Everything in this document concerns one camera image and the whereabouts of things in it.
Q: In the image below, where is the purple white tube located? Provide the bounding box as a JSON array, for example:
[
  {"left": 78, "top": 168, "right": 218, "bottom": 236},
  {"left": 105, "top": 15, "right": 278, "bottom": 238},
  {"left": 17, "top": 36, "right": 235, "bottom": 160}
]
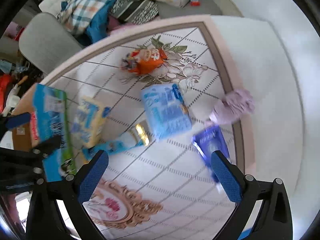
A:
[{"left": 192, "top": 125, "right": 231, "bottom": 193}]

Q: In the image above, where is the light blue small tube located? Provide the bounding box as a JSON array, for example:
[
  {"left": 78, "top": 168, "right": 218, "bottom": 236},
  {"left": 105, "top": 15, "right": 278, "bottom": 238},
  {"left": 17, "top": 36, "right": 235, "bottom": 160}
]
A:
[{"left": 82, "top": 132, "right": 144, "bottom": 160}]

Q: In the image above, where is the yellow blue tissue pack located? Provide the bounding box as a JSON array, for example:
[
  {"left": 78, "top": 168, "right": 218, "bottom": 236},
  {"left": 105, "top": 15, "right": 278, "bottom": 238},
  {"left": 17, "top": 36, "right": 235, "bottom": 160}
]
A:
[{"left": 71, "top": 96, "right": 111, "bottom": 148}]

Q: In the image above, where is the light blue wipes pack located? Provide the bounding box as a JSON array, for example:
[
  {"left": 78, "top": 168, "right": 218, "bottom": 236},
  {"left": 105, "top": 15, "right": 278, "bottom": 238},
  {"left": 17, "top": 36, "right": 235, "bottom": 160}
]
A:
[{"left": 140, "top": 83, "right": 192, "bottom": 140}]

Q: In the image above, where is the orange snack bag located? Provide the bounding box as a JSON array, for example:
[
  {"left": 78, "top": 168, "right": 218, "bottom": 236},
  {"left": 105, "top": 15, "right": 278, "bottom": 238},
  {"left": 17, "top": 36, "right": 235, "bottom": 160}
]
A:
[{"left": 121, "top": 48, "right": 167, "bottom": 75}]

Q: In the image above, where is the white goose plush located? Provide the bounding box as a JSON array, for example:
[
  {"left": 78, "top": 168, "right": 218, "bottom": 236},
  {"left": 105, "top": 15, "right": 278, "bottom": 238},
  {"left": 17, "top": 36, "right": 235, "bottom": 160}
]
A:
[{"left": 2, "top": 75, "right": 28, "bottom": 116}]

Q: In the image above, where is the open cardboard box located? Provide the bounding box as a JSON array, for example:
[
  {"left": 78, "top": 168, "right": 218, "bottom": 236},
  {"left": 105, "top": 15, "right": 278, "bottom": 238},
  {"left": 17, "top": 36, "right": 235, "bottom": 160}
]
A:
[{"left": 13, "top": 83, "right": 76, "bottom": 182}]

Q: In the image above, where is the red plastic bag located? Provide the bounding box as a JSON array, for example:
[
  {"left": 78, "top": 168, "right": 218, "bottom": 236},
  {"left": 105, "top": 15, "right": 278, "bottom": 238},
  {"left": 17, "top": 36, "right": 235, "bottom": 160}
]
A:
[{"left": 0, "top": 74, "right": 13, "bottom": 112}]

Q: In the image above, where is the small gold wrapped item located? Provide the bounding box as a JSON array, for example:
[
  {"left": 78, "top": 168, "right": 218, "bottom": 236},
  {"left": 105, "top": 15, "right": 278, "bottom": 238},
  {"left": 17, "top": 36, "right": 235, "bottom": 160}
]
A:
[{"left": 135, "top": 124, "right": 150, "bottom": 146}]

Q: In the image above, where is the grey chair near box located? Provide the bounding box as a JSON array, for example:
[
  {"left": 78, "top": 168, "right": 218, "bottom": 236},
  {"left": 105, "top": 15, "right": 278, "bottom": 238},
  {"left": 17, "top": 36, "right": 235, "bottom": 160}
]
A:
[{"left": 18, "top": 12, "right": 83, "bottom": 75}]

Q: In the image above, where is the white chair behind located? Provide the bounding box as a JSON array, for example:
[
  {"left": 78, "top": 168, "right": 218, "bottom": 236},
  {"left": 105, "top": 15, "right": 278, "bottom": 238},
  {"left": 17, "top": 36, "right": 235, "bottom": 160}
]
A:
[{"left": 39, "top": 0, "right": 63, "bottom": 17}]

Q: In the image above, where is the black white patterned bag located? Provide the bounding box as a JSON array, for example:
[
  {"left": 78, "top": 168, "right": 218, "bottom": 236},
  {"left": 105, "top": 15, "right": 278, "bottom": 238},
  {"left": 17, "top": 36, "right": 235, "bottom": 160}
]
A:
[{"left": 109, "top": 0, "right": 159, "bottom": 25}]

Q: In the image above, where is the grey chair by wall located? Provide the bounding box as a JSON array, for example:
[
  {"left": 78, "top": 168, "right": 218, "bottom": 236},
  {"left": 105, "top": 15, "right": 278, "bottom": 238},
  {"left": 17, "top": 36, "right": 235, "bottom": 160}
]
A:
[{"left": 156, "top": 0, "right": 222, "bottom": 19}]

